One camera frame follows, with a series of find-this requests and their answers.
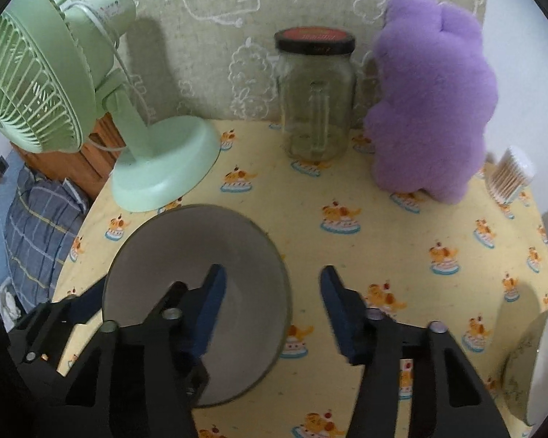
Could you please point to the green desk fan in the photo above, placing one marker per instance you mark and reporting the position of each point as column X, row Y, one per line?
column 60, row 71

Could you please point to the glass jar black lid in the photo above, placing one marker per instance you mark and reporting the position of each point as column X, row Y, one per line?
column 316, row 90

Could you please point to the large floral ceramic bowl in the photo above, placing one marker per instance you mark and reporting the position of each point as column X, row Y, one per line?
column 525, row 375

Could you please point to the orange wooden chair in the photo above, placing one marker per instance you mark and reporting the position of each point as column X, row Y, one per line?
column 88, row 168

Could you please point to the white crumpled cloth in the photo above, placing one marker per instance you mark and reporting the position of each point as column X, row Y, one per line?
column 10, row 311

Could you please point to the blue plaid cloth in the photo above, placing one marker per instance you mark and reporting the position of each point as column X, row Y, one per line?
column 39, row 221

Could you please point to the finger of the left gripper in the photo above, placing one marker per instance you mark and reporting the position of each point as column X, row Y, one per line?
column 79, row 309

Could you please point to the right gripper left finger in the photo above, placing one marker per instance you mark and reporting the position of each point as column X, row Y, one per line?
column 154, row 370

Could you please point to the cotton swab container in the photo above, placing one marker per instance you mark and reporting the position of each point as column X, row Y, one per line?
column 514, row 171

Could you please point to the yellow patterned tablecloth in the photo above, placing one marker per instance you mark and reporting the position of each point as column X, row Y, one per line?
column 480, row 269

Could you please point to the purple plush toy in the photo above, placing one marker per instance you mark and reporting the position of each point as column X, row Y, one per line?
column 438, row 94

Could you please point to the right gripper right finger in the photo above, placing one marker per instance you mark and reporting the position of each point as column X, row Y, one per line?
column 449, row 398

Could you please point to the green cartoon mat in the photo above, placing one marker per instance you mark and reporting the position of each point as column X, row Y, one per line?
column 216, row 59

